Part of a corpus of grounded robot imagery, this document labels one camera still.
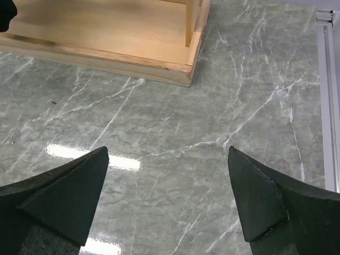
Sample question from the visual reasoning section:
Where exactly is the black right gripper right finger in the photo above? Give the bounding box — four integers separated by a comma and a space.
228, 146, 339, 254

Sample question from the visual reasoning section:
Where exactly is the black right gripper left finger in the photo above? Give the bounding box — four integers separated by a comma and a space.
1, 146, 109, 254

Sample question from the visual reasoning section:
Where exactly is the aluminium table edge rail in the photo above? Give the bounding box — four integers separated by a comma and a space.
316, 10, 339, 193

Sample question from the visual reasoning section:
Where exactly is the wooden drying rack frame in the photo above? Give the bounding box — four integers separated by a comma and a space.
1, 1, 210, 87

